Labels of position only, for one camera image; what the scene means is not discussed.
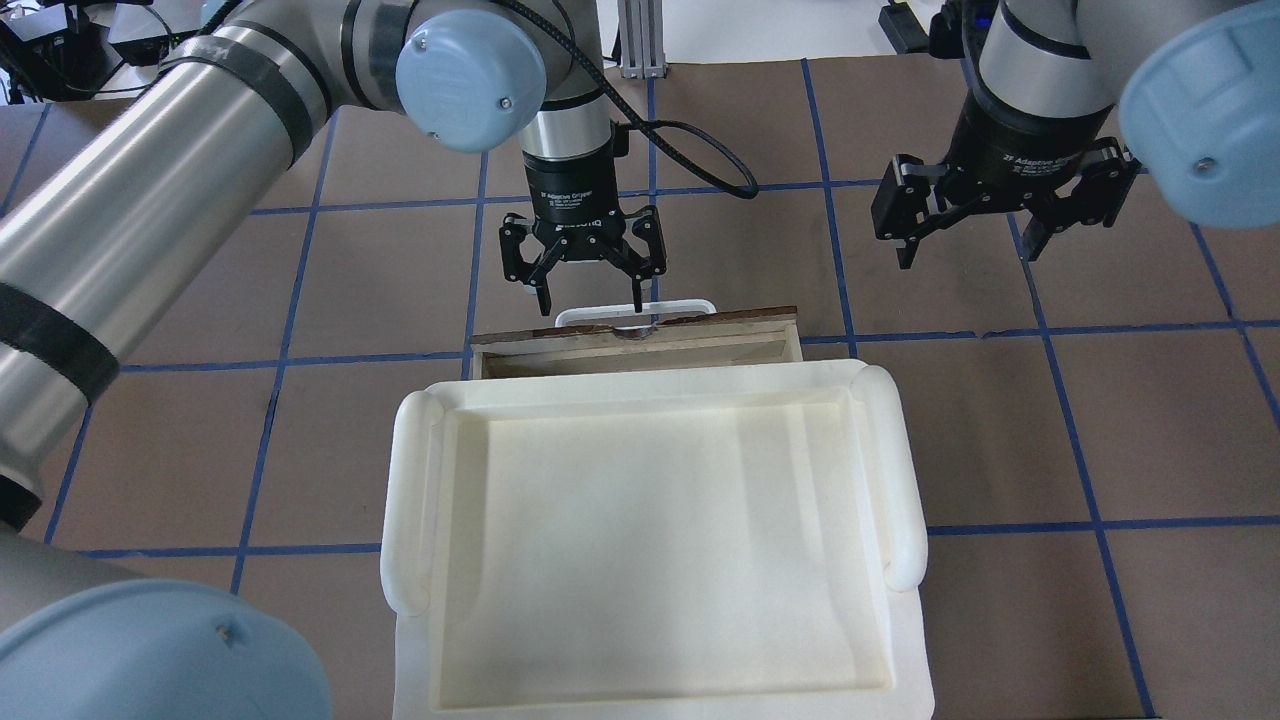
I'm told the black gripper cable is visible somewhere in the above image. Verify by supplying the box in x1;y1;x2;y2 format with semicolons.
500;0;759;199

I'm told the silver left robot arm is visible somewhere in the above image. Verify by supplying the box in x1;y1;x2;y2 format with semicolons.
1;1;602;719

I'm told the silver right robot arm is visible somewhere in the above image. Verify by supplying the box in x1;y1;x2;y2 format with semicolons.
870;1;1279;269

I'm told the white plastic tray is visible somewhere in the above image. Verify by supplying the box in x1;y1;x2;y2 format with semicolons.
381;360;934;719

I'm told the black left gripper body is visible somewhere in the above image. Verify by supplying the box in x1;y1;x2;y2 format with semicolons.
522;149;626;263

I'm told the wooden drawer with white handle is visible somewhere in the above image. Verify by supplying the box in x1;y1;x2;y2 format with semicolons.
468;299;803;380

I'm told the aluminium frame post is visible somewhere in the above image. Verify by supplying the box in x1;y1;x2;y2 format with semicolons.
617;0;668;79

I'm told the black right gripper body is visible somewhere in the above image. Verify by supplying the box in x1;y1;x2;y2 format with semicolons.
940;95;1111;210

